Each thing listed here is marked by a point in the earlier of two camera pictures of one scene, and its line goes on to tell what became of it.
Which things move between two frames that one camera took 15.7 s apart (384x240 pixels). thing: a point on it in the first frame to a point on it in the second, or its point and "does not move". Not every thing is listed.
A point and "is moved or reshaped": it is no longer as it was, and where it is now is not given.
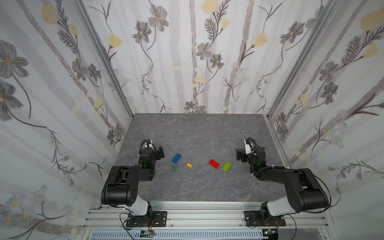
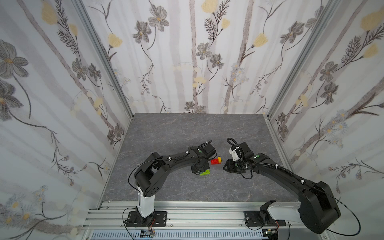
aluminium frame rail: [209, 215] does not move
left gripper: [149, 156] to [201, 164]
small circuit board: [145, 233] does not move
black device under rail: [272, 234] does not move
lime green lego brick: [226, 167] is moved or reshaped
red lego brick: [214, 164] is moved or reshaped
